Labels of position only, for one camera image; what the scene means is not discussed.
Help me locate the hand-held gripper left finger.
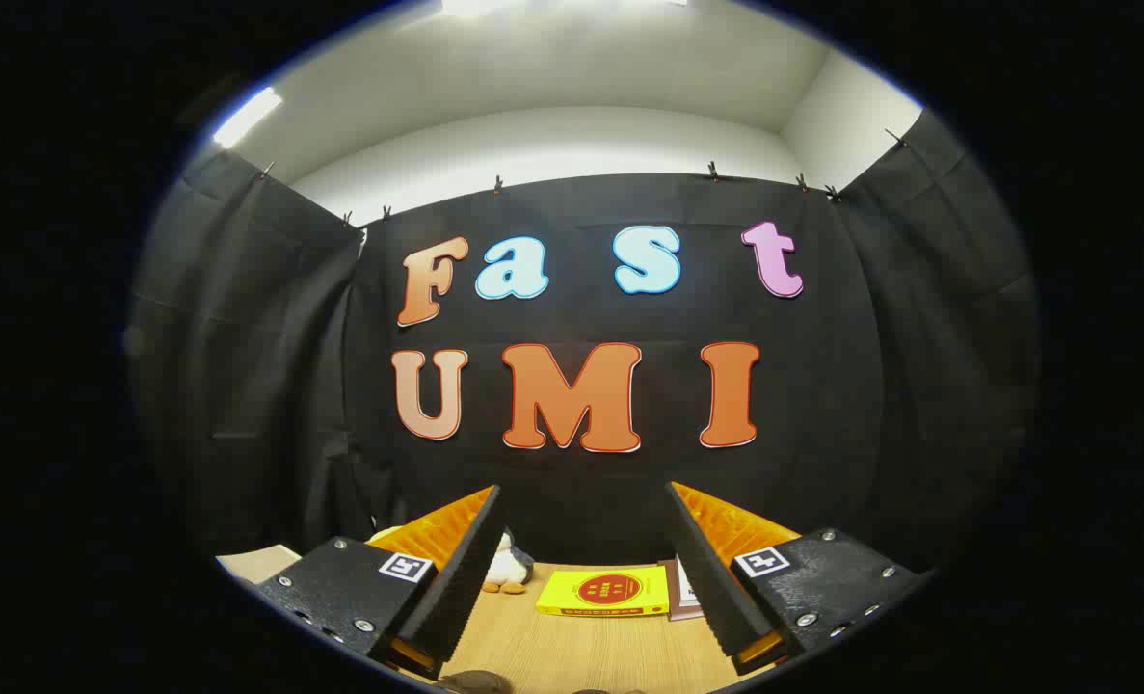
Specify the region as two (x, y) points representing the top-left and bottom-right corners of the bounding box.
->
(255, 484), (507, 679)

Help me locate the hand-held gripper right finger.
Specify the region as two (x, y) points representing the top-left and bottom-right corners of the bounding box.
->
(665, 480), (924, 678)

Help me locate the cream fabric storage box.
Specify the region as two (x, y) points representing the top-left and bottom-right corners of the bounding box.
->
(217, 545), (303, 586)

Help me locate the penguin plush toy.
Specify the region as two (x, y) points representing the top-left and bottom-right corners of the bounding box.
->
(482, 530), (536, 595)

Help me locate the yellow book red circle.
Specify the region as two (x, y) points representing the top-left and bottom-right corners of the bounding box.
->
(536, 566), (671, 618)

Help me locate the ceiling light panel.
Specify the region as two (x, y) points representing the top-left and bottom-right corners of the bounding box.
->
(211, 87), (283, 150)

